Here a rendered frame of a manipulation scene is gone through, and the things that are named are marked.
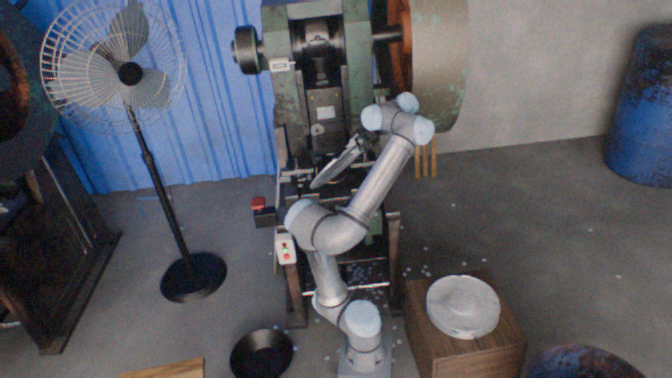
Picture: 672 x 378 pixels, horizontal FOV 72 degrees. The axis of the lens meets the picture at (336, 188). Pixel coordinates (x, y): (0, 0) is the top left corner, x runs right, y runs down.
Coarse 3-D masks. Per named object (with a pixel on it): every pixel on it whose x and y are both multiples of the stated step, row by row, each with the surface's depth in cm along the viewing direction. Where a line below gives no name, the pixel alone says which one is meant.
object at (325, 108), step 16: (304, 80) 193; (320, 80) 187; (336, 80) 190; (320, 96) 186; (336, 96) 186; (320, 112) 190; (336, 112) 190; (320, 128) 193; (336, 128) 195; (320, 144) 194; (336, 144) 194
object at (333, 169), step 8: (344, 152) 168; (336, 160) 168; (344, 160) 183; (352, 160) 193; (328, 168) 170; (336, 168) 186; (344, 168) 195; (320, 176) 173; (328, 176) 185; (312, 184) 176; (320, 184) 188
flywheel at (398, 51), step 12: (396, 0) 201; (408, 0) 177; (396, 12) 204; (408, 12) 176; (408, 24) 174; (408, 36) 175; (396, 48) 211; (408, 48) 179; (396, 60) 211; (408, 60) 190; (396, 72) 210; (408, 72) 195; (396, 84) 208; (408, 84) 196; (396, 96) 210
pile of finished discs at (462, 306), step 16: (432, 288) 196; (448, 288) 195; (464, 288) 194; (480, 288) 194; (432, 304) 189; (448, 304) 188; (464, 304) 187; (480, 304) 187; (496, 304) 187; (432, 320) 187; (448, 320) 182; (464, 320) 181; (480, 320) 181; (496, 320) 181; (464, 336) 179; (480, 336) 179
